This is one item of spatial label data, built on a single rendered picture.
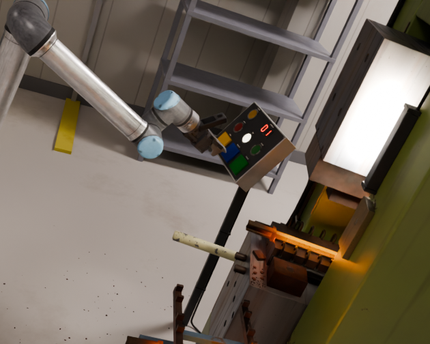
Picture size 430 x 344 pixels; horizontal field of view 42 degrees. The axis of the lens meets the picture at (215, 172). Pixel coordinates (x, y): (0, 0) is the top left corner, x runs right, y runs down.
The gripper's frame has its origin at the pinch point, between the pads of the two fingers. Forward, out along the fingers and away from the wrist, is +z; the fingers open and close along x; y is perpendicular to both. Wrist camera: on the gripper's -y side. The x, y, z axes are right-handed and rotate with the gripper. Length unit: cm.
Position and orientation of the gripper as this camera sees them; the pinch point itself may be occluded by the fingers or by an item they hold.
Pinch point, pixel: (224, 149)
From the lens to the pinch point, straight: 230.8
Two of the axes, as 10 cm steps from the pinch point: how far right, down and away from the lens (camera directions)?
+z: 5.9, 5.3, 6.1
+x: 3.3, 5.3, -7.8
